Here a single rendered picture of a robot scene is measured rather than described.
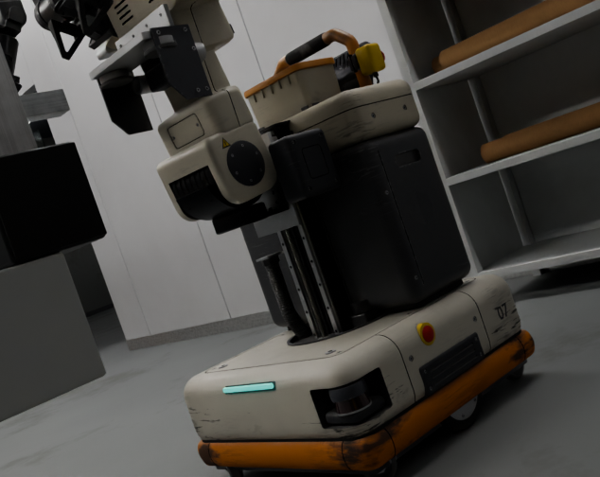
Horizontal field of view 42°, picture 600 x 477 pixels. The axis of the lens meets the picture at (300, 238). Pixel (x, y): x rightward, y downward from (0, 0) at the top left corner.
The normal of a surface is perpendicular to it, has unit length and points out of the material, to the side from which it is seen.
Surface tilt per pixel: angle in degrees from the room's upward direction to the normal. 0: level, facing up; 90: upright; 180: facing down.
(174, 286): 90
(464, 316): 84
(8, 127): 90
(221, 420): 90
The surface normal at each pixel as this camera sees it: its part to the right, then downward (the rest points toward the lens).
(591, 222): -0.69, 0.27
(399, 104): 0.64, -0.20
